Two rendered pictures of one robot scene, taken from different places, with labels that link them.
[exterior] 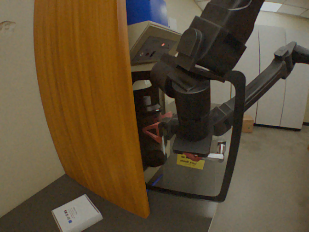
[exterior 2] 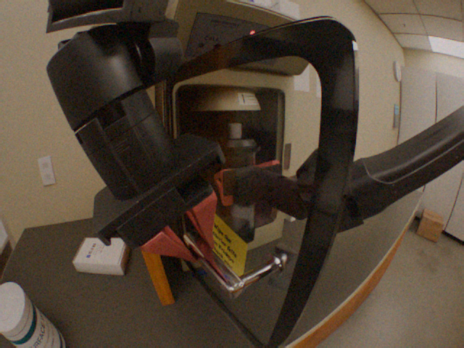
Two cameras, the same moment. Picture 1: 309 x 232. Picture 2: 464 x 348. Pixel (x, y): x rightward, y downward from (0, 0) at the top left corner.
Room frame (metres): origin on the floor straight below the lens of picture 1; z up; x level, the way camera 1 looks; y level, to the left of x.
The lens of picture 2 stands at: (0.19, -0.20, 1.33)
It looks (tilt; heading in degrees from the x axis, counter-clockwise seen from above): 20 degrees down; 31
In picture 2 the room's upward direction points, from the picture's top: straight up
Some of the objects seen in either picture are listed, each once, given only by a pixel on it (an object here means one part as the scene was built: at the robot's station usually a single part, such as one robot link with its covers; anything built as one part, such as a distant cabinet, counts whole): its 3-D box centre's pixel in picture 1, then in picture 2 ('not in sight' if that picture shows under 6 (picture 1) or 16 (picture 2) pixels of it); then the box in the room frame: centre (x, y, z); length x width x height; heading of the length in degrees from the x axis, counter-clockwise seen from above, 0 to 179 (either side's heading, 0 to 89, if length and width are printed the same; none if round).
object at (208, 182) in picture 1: (180, 147); (214, 220); (0.36, -0.06, 1.19); 0.30 x 0.01 x 0.40; 66
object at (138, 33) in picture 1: (160, 46); (256, 39); (0.53, -0.04, 1.46); 0.32 x 0.12 x 0.10; 150
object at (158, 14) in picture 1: (144, 14); not in sight; (0.46, 0.01, 1.56); 0.10 x 0.10 x 0.09; 60
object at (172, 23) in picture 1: (167, 26); (283, 15); (0.60, -0.07, 1.54); 0.05 x 0.05 x 0.06; 52
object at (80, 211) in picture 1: (76, 215); (101, 254); (0.29, 0.30, 0.96); 0.16 x 0.12 x 0.04; 134
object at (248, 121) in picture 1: (243, 123); (430, 225); (2.66, -1.82, 0.14); 0.41 x 0.33 x 0.29; 66
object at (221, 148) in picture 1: (207, 153); (226, 256); (0.30, -0.12, 1.20); 0.10 x 0.05 x 0.03; 66
